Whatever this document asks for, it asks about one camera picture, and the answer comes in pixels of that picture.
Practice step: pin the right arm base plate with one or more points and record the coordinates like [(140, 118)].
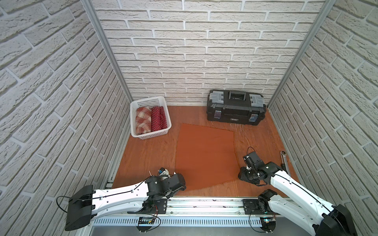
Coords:
[(256, 206)]

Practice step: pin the red plaid skirt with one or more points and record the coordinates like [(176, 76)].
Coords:
[(143, 121)]

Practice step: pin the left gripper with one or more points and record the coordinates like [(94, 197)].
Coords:
[(179, 183)]

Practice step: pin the black plastic toolbox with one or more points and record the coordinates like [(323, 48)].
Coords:
[(237, 107)]

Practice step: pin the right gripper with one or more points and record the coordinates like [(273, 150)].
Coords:
[(241, 176)]

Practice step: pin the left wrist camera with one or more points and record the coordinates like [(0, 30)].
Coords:
[(163, 171)]

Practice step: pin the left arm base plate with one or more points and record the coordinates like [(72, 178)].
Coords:
[(154, 206)]

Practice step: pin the orange skirt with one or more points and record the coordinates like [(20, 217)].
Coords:
[(206, 156)]

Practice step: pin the left controller board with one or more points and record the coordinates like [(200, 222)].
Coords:
[(146, 224)]

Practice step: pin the controller board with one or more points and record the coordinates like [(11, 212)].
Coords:
[(268, 225), (146, 224)]

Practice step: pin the aluminium mounting rail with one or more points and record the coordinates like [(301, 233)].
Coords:
[(203, 206)]

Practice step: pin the right controller board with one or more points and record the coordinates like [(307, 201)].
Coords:
[(268, 225)]

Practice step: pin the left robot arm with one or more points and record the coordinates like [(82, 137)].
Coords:
[(147, 197)]

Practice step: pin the white plastic basket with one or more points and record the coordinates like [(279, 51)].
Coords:
[(149, 103)]

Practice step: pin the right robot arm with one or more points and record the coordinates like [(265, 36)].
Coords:
[(337, 222)]

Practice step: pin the red polka dot skirt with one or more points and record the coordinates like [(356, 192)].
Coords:
[(158, 119)]

